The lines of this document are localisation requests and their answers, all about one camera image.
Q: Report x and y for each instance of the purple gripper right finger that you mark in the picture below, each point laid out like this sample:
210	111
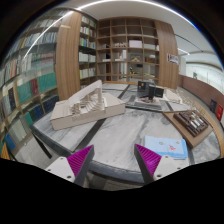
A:
147	161

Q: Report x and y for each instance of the light blue folded towel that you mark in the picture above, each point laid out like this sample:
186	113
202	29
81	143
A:
176	148

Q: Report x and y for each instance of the white architectural model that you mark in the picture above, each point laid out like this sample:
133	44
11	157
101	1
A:
87	105

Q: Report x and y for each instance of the wall poster sign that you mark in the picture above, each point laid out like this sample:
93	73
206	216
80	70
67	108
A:
172	59

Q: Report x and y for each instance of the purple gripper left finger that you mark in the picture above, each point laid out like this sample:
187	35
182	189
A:
80	163

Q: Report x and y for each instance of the wooden bookshelf with books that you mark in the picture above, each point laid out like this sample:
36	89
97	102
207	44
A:
54	57

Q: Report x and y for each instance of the brown wooden architectural model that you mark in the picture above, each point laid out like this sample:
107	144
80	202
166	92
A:
193	127

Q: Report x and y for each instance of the wooden cubby shelf unit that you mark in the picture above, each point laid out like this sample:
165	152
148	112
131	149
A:
127	50

